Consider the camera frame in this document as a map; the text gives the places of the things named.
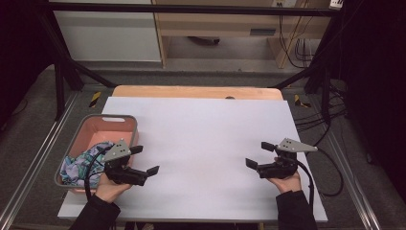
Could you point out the black metal frame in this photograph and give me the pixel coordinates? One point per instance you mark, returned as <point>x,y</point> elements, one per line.
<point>191,9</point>

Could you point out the white cabinet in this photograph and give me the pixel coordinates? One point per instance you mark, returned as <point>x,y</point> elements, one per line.
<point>108,38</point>

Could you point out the white power strip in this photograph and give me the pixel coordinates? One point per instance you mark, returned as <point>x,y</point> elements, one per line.
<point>336,3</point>

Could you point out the black curtain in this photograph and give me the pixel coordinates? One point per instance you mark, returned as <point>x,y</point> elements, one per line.
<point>19,48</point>
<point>379,80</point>

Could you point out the aluminium floor rail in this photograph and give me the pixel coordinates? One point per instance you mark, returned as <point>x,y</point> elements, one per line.
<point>38,153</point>
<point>351,179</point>

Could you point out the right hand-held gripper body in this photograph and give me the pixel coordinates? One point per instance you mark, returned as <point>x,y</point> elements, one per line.
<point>281,167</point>

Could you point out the person's right hand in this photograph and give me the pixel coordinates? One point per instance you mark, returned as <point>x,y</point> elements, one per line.
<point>288,184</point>

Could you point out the pink basket with grey rim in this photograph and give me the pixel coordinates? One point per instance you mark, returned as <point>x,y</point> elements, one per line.
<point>102,135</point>

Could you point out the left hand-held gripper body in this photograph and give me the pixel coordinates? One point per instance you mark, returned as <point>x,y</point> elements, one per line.
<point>116,151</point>

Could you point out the light wooden desk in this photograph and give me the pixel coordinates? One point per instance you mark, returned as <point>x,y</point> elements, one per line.
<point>217,25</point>

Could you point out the person's left hand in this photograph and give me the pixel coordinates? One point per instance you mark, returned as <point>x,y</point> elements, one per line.
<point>108,190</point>

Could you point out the purple seahorse print swimsuit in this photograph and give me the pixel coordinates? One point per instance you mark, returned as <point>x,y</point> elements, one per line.
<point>76,169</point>

